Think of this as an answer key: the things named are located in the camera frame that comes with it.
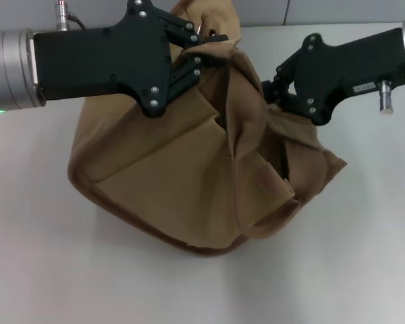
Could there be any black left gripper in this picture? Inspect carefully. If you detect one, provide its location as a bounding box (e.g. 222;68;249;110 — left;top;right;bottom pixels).
32;0;229;119

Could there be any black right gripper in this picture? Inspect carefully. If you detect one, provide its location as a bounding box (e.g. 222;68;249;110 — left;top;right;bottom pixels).
261;28;405;127

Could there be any khaki canvas food bag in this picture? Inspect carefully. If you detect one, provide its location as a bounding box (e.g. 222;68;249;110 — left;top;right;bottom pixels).
67;0;348;258

